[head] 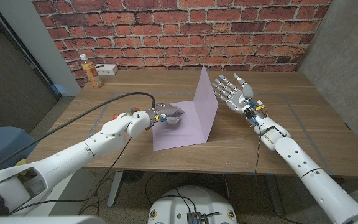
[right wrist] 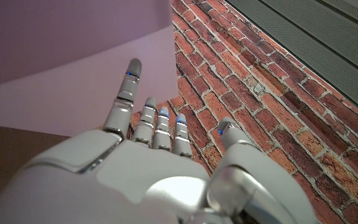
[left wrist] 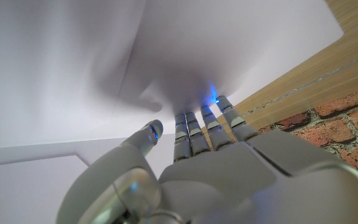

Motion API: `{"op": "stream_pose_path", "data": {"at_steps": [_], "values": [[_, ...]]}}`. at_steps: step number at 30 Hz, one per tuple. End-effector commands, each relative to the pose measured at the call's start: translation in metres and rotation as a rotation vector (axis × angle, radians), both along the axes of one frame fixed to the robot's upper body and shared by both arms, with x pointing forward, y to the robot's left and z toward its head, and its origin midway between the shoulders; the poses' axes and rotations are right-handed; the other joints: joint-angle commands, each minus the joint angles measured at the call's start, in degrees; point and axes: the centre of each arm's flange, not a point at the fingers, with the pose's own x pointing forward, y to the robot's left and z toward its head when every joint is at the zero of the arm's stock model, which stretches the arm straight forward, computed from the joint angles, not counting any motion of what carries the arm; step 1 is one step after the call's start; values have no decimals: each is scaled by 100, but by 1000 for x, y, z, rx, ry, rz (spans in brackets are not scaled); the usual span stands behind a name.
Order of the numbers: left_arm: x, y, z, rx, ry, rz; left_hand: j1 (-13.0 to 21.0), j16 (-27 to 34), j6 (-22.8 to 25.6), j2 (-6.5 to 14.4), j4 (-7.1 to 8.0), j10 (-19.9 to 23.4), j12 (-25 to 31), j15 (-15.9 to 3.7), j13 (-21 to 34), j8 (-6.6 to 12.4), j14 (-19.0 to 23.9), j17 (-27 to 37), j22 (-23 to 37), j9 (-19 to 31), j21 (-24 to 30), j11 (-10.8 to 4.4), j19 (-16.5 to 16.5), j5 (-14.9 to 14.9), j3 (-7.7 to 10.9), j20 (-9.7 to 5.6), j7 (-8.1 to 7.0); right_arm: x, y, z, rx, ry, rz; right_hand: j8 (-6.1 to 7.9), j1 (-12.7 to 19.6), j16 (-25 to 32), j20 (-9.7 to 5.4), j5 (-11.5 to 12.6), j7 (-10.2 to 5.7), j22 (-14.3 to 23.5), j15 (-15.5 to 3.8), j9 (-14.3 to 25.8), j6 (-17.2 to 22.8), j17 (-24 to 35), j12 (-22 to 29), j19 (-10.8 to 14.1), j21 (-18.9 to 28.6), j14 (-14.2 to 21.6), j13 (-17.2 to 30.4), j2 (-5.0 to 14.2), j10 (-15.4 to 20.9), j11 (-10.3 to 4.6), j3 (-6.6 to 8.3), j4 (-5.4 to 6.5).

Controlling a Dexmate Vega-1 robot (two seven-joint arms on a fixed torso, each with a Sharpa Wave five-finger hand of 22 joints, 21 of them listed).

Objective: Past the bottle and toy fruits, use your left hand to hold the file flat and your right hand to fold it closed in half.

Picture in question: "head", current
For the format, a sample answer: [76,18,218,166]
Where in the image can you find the orange drink bottle white cap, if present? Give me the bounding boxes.
[79,53,104,89]

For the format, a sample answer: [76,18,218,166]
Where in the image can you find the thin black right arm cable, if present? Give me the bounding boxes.
[254,123,306,224]

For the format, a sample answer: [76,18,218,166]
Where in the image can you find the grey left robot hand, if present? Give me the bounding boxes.
[146,103,185,129]

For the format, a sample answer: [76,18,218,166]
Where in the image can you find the grey metal table leg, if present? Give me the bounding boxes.
[265,174,285,217]
[106,170,125,208]

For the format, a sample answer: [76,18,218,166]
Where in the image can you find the pink paper file folder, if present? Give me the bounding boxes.
[152,64,219,152]

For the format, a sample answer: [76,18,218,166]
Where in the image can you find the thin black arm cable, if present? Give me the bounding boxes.
[7,136,133,216]
[254,123,306,224]

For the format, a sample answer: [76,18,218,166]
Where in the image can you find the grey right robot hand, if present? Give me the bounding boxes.
[211,73,262,118]

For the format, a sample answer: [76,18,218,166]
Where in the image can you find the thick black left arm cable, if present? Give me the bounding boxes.
[0,91,157,179]

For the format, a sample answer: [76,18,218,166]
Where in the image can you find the white power strip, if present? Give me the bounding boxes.
[94,63,119,76]

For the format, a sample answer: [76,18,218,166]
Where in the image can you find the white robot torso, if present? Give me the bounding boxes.
[147,185,238,224]

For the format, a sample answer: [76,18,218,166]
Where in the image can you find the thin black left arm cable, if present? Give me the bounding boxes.
[7,136,133,216]

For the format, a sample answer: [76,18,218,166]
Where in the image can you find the grey tape outline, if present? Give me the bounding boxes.
[85,91,334,175]

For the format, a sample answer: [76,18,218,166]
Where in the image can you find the black torso cable loop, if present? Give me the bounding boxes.
[144,172,198,213]

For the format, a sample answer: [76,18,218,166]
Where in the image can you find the brick print backdrop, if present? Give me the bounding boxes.
[31,0,332,88]

